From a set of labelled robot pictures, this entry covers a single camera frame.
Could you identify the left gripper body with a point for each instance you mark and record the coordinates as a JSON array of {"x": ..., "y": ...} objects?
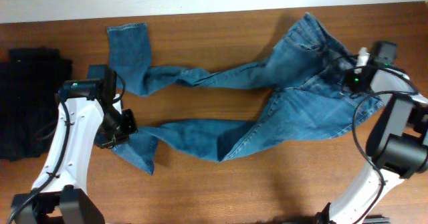
[{"x": 118, "y": 137}]

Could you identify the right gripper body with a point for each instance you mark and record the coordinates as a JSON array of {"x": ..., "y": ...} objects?
[{"x": 354, "y": 83}]

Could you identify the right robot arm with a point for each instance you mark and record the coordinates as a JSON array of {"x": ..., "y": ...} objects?
[{"x": 396, "y": 148}]

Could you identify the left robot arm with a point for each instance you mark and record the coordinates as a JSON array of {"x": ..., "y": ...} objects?
[{"x": 90, "y": 113}]

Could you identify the blue denim jeans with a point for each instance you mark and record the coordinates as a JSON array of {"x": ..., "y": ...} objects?
[{"x": 304, "y": 71}]

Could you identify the black folded garment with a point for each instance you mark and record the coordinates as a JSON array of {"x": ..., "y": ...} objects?
[{"x": 29, "y": 81}]

